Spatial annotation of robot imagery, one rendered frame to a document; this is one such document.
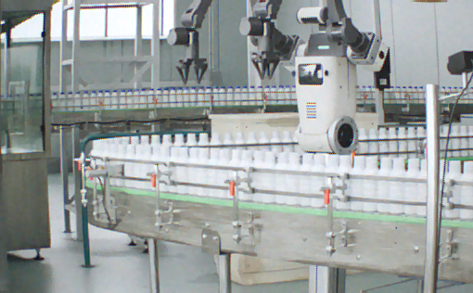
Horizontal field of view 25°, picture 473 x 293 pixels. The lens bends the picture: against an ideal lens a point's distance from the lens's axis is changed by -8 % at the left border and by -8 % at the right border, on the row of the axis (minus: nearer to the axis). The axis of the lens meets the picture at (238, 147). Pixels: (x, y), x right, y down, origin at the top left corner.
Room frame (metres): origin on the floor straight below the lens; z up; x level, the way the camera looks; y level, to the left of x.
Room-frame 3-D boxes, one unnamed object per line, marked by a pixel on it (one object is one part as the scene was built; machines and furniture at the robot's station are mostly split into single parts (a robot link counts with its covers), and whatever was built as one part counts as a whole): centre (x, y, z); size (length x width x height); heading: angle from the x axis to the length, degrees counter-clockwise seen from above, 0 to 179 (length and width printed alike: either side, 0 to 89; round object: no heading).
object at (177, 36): (4.26, 0.20, 1.60); 0.12 x 0.09 x 0.12; 130
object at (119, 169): (4.34, 0.52, 0.96); 0.23 x 0.10 x 0.27; 129
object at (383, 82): (10.14, -1.32, 1.55); 0.17 x 0.15 x 0.42; 111
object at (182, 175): (4.07, 0.20, 1.08); 0.06 x 0.06 x 0.17
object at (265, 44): (3.93, -0.10, 1.52); 0.10 x 0.07 x 0.07; 129
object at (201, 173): (3.98, 0.12, 1.08); 0.06 x 0.06 x 0.17
